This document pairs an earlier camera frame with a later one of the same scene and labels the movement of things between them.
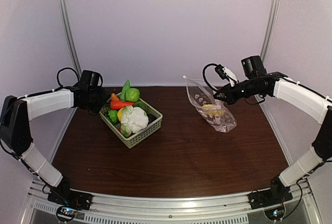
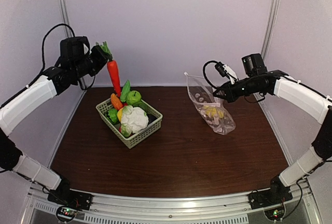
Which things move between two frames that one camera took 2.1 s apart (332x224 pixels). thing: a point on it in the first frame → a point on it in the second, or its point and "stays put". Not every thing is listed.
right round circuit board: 275,214 stays put
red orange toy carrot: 119,105 → 113,70
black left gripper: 105,96 → 102,58
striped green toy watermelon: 112,116 stays put
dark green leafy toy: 139,103 → 106,49
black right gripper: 230,98 stays put
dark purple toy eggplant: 151,118 stays put
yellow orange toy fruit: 120,114 stays put
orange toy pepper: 114,97 stays put
